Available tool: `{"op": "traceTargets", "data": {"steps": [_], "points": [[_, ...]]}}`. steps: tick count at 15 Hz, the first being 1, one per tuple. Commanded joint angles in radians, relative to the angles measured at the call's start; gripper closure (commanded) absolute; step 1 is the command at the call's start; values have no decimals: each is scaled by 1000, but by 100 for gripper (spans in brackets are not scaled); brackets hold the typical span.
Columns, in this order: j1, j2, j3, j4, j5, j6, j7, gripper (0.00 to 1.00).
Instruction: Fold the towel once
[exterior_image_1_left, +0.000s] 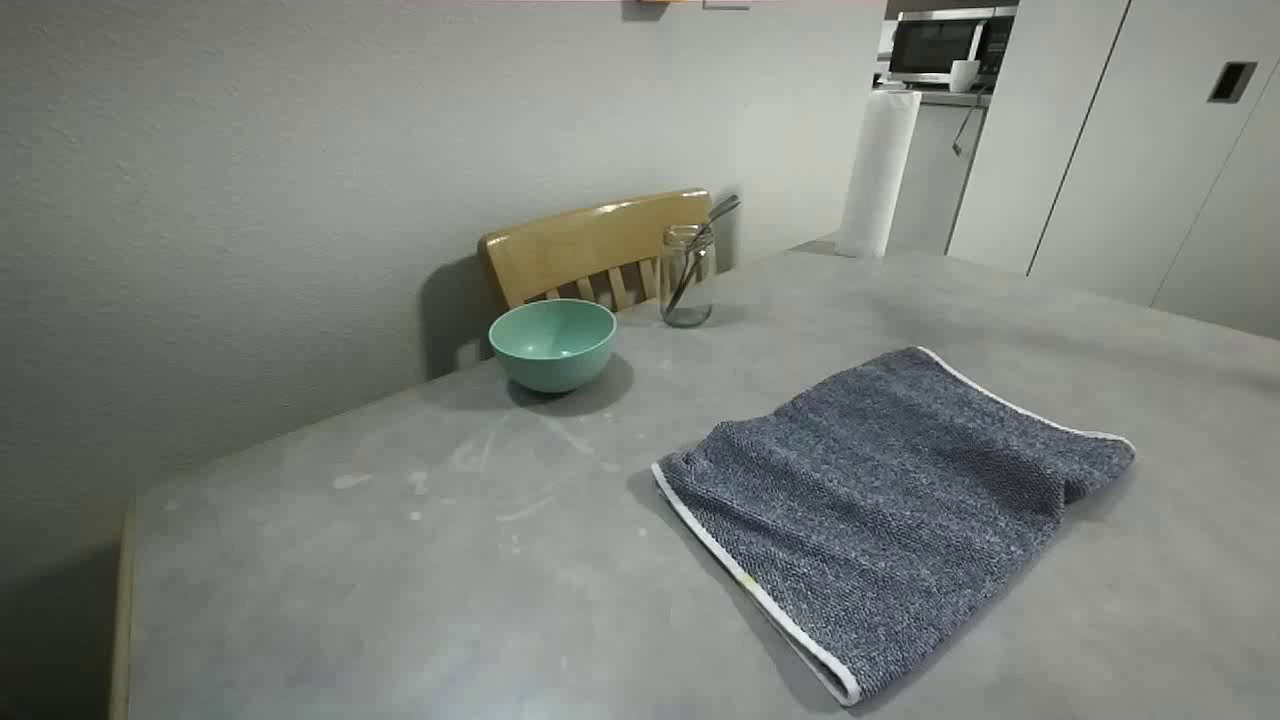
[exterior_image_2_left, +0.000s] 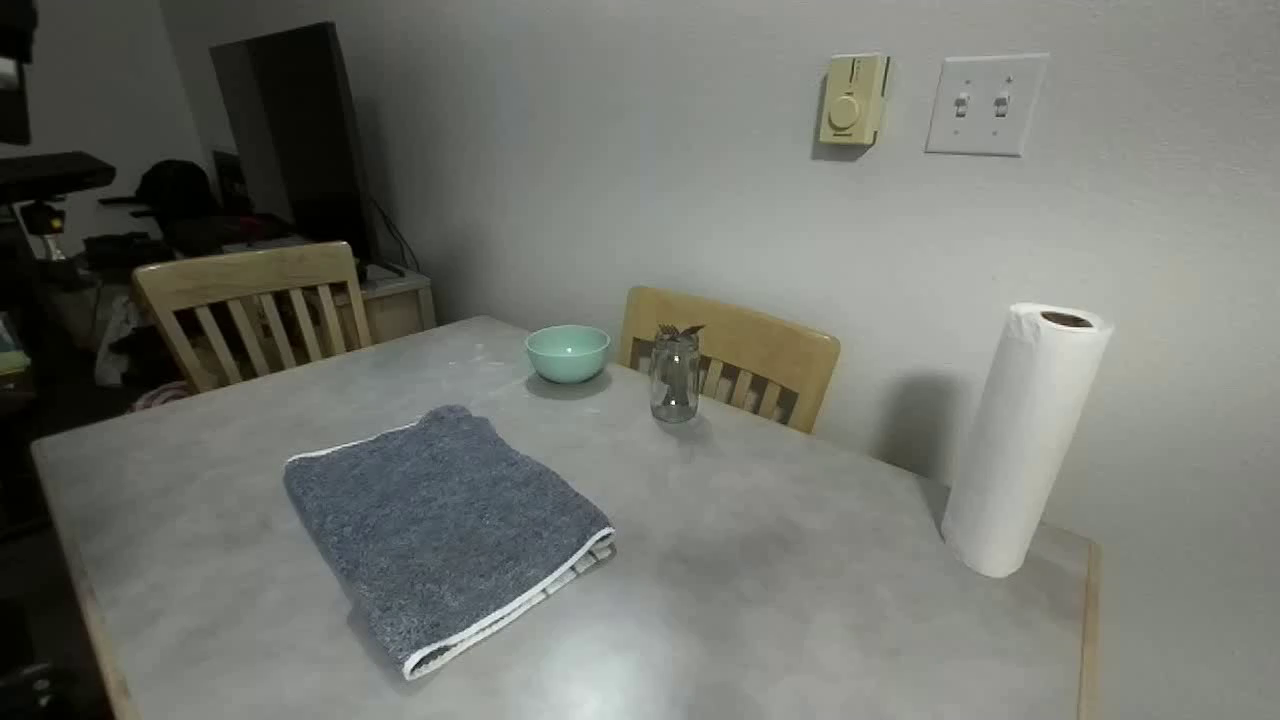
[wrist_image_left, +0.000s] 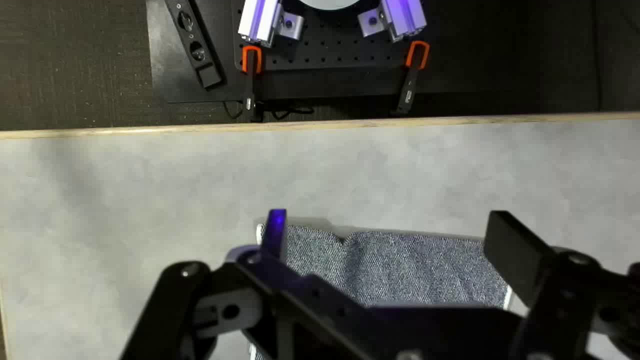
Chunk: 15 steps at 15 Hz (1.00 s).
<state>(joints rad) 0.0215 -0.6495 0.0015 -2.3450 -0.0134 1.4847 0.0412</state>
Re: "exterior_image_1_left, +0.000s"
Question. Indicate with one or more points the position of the metal utensil in jar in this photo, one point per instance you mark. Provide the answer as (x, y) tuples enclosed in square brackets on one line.
[(723, 208)]

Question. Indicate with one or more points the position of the white low cabinet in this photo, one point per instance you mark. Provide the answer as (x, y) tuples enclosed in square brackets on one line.
[(933, 172)]

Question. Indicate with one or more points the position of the microwave oven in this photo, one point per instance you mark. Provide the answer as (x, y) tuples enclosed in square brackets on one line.
[(943, 40)]

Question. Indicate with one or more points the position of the teal ceramic bowl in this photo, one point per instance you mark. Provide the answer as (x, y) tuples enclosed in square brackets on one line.
[(555, 348)]

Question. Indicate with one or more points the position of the white mug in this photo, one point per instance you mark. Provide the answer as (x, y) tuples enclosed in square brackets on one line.
[(964, 78)]

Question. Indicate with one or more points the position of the blue-grey towel white trim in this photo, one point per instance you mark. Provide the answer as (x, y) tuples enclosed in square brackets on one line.
[(881, 504)]

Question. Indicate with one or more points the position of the wooden chair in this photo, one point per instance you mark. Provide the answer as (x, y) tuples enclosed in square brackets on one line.
[(587, 245)]

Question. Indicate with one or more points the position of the clear glass jar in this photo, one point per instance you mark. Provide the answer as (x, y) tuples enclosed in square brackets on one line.
[(688, 299)]

